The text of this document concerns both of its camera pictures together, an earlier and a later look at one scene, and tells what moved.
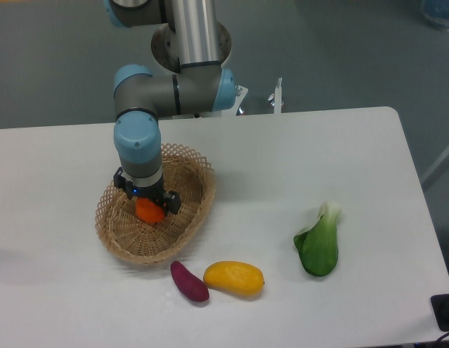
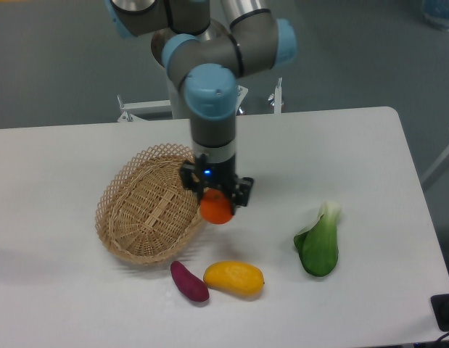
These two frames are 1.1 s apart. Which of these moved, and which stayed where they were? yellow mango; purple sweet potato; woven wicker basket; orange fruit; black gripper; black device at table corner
Moved: orange fruit; black gripper
Stayed: purple sweet potato; black device at table corner; yellow mango; woven wicker basket
